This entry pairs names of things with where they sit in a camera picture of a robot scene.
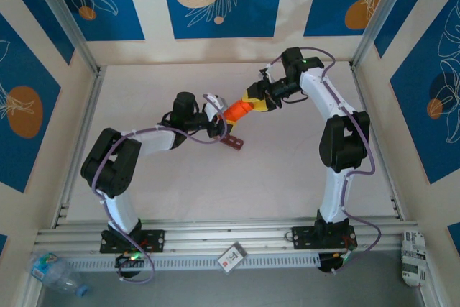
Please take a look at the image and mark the white red card badge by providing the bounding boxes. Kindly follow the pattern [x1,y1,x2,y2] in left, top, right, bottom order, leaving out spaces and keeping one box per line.
[217,241,249,274]

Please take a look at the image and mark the aluminium side rail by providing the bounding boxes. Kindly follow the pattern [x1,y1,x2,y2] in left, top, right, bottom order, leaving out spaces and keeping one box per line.
[52,65,106,229]
[350,64,403,221]

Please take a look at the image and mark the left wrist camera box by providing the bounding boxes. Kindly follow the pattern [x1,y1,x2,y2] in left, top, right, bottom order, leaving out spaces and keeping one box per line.
[203,93,228,113]

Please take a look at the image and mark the aluminium frame post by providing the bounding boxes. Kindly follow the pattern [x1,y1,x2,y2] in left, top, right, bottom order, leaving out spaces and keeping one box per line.
[25,0,101,75]
[350,0,414,71]

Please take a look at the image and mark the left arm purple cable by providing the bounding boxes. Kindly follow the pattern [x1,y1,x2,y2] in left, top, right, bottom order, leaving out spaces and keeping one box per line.
[91,93,226,284]

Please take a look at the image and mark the controller board with LED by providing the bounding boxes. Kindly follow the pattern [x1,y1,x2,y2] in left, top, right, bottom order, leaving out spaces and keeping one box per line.
[114,249,148,269]
[318,252,355,272]

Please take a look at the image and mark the newspaper wrapped bundle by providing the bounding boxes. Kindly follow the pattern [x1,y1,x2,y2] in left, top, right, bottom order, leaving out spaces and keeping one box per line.
[400,230,428,288]

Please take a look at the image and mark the brown weekly pill organizer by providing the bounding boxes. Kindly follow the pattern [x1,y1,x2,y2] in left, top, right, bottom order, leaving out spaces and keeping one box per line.
[220,134,245,152]

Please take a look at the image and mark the white slotted cable duct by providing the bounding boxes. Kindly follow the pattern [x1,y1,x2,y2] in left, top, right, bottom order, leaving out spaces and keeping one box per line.
[64,252,321,272]

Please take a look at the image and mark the orange pill bottle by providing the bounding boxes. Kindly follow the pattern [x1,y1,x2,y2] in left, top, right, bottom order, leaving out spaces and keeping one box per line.
[223,100,257,124]

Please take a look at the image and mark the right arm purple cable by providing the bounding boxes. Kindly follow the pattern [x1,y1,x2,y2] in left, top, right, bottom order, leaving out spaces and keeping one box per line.
[265,46,382,275]

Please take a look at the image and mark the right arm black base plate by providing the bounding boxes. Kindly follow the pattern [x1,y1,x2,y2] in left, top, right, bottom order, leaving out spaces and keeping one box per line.
[291,225,359,250]

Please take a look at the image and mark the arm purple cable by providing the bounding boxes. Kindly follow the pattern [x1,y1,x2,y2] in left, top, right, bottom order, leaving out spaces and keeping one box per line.
[91,93,226,284]
[265,46,382,275]

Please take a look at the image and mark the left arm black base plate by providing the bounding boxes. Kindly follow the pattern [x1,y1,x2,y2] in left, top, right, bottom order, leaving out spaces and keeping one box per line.
[99,229,166,255]

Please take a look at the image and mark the clear plastic water bottle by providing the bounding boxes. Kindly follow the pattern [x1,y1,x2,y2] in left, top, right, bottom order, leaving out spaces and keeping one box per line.
[27,251,91,299]

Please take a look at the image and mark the aluminium mounting rail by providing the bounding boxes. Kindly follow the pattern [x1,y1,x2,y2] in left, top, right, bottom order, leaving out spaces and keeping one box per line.
[32,217,420,255]

